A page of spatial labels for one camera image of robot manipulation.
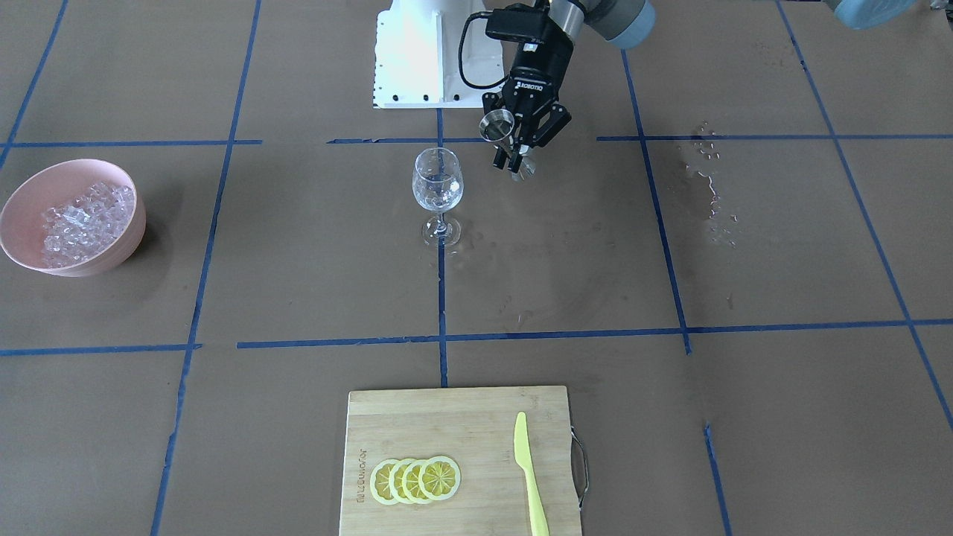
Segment steel cocktail jigger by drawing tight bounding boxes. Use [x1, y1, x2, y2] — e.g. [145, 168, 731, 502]
[479, 109, 537, 181]

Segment yellow plastic knife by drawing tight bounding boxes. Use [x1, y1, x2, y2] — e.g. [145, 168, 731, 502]
[513, 411, 550, 535]

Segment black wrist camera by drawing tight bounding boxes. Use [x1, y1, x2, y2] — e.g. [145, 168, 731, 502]
[484, 3, 552, 45]

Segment bamboo cutting board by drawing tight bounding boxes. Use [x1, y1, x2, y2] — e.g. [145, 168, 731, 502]
[338, 386, 583, 535]

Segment pink bowl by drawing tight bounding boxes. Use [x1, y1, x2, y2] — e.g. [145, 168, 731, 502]
[2, 159, 147, 278]

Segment pile of clear ice cubes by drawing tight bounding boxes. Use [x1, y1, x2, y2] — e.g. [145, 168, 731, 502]
[42, 181, 136, 269]

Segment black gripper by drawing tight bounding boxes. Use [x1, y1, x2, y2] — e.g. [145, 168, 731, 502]
[482, 26, 574, 174]

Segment lemon slice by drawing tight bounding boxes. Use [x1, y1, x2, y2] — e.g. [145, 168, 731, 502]
[401, 460, 432, 505]
[371, 459, 398, 505]
[388, 458, 416, 503]
[418, 456, 462, 501]

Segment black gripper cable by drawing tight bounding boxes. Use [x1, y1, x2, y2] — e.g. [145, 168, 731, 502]
[458, 10, 509, 91]

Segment clear wine glass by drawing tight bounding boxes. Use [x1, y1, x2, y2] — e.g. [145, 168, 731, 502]
[412, 148, 464, 248]

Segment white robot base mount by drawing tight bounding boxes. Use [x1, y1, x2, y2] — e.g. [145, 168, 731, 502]
[372, 1, 504, 109]

